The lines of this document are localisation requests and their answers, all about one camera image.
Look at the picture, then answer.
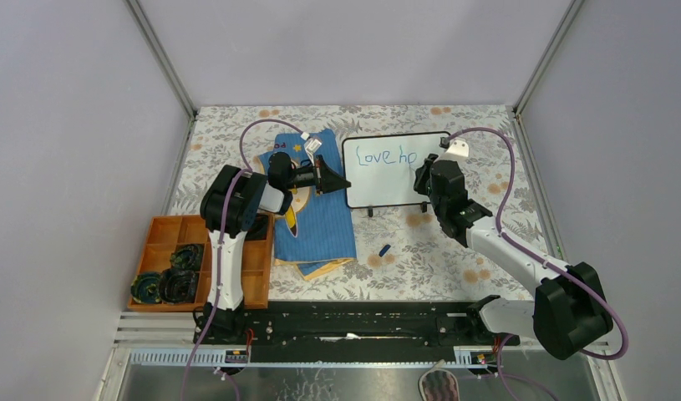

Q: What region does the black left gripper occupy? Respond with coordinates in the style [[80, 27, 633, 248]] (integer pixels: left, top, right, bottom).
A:
[[282, 153, 348, 192]]

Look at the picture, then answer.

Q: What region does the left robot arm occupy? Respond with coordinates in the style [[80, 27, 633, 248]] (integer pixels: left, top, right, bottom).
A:
[[201, 152, 351, 343]]

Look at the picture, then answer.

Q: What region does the orange wooden compartment tray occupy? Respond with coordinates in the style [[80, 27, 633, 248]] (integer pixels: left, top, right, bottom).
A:
[[128, 214, 274, 312]]

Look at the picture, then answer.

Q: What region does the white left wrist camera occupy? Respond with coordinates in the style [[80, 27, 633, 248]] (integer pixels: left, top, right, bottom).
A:
[[300, 131, 323, 166]]

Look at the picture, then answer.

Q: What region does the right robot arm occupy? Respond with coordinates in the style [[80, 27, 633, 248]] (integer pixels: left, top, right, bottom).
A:
[[414, 154, 616, 360]]

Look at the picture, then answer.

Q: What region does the blue marker cap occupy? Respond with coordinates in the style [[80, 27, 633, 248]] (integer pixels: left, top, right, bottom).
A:
[[378, 244, 391, 257]]

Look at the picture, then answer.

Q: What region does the striped object at bottom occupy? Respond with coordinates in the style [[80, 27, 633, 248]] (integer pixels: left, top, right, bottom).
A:
[[418, 360, 460, 401]]

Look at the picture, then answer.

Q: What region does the black roll in tray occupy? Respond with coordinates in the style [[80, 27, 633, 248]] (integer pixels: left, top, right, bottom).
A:
[[170, 244, 205, 272], [130, 272, 161, 305], [158, 268, 199, 304]]

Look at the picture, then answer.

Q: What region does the black mounting rail base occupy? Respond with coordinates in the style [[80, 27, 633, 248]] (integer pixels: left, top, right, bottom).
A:
[[193, 301, 507, 363]]

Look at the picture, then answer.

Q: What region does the blue cartoon cloth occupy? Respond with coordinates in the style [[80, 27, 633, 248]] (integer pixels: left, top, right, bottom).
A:
[[257, 129, 357, 280]]

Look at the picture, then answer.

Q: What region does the black framed whiteboard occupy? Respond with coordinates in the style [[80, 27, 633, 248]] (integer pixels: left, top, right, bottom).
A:
[[342, 131, 449, 209]]

